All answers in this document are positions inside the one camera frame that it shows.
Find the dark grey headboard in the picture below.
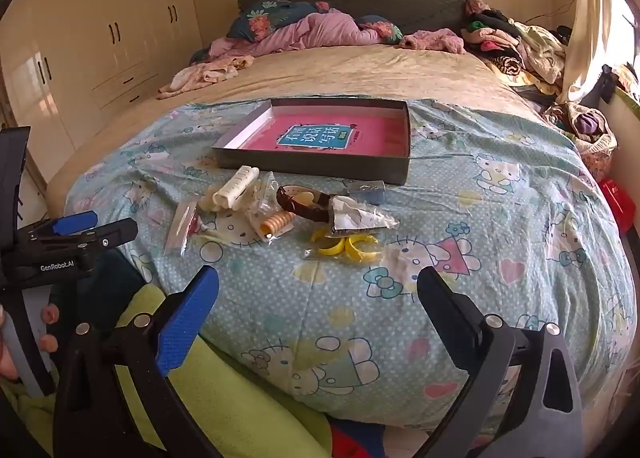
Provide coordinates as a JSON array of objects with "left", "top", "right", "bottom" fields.
[{"left": 236, "top": 0, "right": 473, "bottom": 34}]

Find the cream curtain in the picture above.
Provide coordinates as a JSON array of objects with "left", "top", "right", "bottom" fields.
[{"left": 557, "top": 0, "right": 626, "bottom": 104}]

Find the cream wardrobe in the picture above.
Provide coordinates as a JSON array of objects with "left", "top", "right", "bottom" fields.
[{"left": 0, "top": 0, "right": 203, "bottom": 151}]

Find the clear plastic bag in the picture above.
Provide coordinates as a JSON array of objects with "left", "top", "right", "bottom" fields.
[{"left": 164, "top": 198, "right": 201, "bottom": 257}]

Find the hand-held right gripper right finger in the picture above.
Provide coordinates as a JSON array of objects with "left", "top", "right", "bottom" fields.
[{"left": 415, "top": 265, "right": 586, "bottom": 458}]

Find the brown wrist watch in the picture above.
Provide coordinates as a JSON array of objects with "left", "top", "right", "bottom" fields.
[{"left": 276, "top": 185, "right": 342, "bottom": 223}]

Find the pale floral garment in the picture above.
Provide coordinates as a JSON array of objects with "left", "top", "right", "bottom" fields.
[{"left": 157, "top": 55, "right": 256, "bottom": 100}]

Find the beige bed sheet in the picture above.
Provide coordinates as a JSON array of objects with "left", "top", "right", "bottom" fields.
[{"left": 47, "top": 45, "right": 551, "bottom": 199}]

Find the window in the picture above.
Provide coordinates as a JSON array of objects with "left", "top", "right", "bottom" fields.
[{"left": 607, "top": 0, "right": 640, "bottom": 66}]

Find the shallow grey cardboard box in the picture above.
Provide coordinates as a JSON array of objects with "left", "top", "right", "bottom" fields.
[{"left": 210, "top": 98, "right": 412, "bottom": 186}]

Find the pink quilt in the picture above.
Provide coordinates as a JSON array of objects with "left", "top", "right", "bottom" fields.
[{"left": 190, "top": 8, "right": 386, "bottom": 64}]

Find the person's green clothing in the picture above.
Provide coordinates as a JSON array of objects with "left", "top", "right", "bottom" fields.
[{"left": 0, "top": 283, "right": 333, "bottom": 458}]

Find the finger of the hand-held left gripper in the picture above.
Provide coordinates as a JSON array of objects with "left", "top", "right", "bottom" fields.
[
  {"left": 17, "top": 211, "right": 99, "bottom": 245},
  {"left": 74, "top": 218, "right": 139, "bottom": 259}
]

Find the pink fuzzy garment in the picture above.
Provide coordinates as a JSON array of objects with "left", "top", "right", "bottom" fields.
[{"left": 397, "top": 29, "right": 468, "bottom": 55}]

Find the net bag with clothes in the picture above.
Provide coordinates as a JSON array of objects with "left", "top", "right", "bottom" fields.
[{"left": 545, "top": 102, "right": 619, "bottom": 157}]

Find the green trimmed cloth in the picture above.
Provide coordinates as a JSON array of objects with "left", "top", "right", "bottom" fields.
[{"left": 612, "top": 65, "right": 640, "bottom": 106}]

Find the small blue box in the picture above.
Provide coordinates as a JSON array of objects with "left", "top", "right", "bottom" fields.
[{"left": 348, "top": 179, "right": 387, "bottom": 206}]

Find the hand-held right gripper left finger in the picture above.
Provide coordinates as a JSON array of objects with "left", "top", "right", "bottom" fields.
[{"left": 52, "top": 265, "right": 221, "bottom": 458}]

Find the cream hair claw clip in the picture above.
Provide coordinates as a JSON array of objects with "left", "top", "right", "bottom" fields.
[{"left": 212, "top": 165, "right": 261, "bottom": 212}]

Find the silver plastic bag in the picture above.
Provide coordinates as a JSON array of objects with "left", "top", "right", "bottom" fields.
[{"left": 327, "top": 195, "right": 401, "bottom": 235}]

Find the large dark floral pillow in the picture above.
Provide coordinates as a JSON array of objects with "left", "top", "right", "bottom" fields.
[{"left": 227, "top": 0, "right": 331, "bottom": 43}]

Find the orange coil hair tie bag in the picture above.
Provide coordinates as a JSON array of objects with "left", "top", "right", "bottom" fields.
[{"left": 247, "top": 173, "right": 297, "bottom": 243}]

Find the red and blue cloth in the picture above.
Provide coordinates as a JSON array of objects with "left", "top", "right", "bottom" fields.
[{"left": 325, "top": 415, "right": 401, "bottom": 458}]

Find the printed cartoon cat blanket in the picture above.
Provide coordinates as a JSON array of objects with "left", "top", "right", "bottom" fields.
[{"left": 65, "top": 98, "right": 638, "bottom": 434}]

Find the person's left hand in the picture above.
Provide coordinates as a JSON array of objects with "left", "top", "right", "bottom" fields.
[{"left": 0, "top": 303, "right": 62, "bottom": 381}]

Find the pile of mixed clothes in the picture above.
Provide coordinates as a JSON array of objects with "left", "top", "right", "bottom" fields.
[{"left": 462, "top": 0, "right": 568, "bottom": 91}]

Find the red box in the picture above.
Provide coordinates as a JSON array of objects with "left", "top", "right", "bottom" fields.
[{"left": 597, "top": 178, "right": 640, "bottom": 235}]

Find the small dark floral pillow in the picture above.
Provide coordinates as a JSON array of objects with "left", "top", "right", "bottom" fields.
[{"left": 357, "top": 15, "right": 404, "bottom": 43}]

